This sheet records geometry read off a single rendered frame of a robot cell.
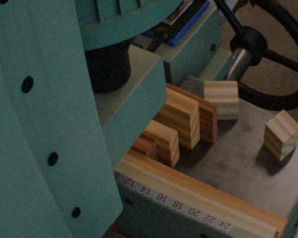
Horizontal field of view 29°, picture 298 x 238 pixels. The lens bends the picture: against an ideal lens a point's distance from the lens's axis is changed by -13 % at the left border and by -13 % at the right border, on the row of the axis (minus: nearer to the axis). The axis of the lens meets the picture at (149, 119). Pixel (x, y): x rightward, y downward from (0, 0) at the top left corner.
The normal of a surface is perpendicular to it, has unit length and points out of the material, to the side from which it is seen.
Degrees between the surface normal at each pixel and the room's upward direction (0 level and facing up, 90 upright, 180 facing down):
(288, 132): 0
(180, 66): 90
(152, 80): 90
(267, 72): 0
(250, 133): 0
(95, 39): 90
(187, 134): 90
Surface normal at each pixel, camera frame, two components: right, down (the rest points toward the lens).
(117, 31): 0.40, 0.71
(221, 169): -0.09, -0.60
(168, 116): -0.54, 0.70
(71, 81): 0.84, 0.39
